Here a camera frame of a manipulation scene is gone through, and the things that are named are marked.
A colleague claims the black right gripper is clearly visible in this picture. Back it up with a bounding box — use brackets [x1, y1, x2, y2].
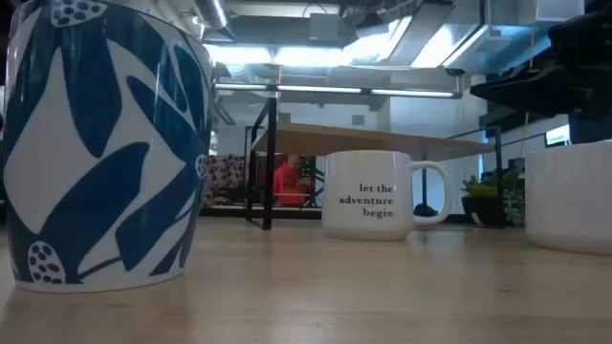
[470, 7, 612, 116]

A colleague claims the white ribbed mug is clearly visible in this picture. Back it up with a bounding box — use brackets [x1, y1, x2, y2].
[524, 140, 612, 257]

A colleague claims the white mug with black lettering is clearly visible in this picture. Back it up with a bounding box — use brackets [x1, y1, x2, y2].
[320, 150, 453, 243]

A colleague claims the blue white floral mug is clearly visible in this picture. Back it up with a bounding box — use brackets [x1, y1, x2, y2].
[2, 0, 216, 294]

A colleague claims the green succulent in dark pot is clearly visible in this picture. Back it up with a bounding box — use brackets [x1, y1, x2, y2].
[460, 169, 526, 228]

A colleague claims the long LED light bar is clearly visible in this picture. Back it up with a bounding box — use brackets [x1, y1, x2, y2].
[213, 82, 464, 100]

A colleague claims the grey ceiling box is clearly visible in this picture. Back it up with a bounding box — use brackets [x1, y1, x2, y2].
[308, 12, 341, 43]

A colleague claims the person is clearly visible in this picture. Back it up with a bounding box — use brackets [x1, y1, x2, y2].
[272, 153, 313, 208]

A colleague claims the patterned sofa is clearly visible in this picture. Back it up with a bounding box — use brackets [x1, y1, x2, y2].
[203, 153, 250, 207]

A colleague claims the rectangular metal air duct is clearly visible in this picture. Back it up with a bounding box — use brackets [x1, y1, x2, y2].
[343, 0, 551, 75]

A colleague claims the wooden shelf with black frame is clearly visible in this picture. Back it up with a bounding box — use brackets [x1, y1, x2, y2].
[245, 97, 504, 231]

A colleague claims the round silver ventilation duct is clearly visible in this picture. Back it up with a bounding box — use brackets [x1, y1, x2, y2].
[192, 0, 231, 31]

